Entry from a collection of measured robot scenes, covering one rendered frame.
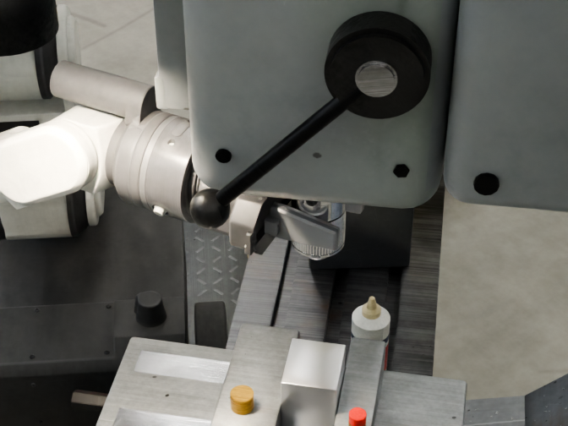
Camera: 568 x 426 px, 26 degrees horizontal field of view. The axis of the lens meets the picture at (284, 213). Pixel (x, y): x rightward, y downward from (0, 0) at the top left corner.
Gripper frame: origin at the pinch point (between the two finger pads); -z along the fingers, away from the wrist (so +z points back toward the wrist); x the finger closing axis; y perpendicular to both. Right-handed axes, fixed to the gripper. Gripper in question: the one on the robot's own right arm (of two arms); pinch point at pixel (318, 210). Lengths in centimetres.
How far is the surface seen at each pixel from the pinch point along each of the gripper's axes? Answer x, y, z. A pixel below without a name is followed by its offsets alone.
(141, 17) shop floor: 204, 126, 148
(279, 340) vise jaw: 3.3, 20.8, 5.1
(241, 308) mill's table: 16.1, 31.9, 16.1
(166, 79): -5.5, -13.3, 11.0
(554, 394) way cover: 20.7, 33.7, -19.9
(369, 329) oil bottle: 11.3, 23.4, -1.5
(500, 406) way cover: 19.8, 37.2, -14.6
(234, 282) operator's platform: 70, 84, 46
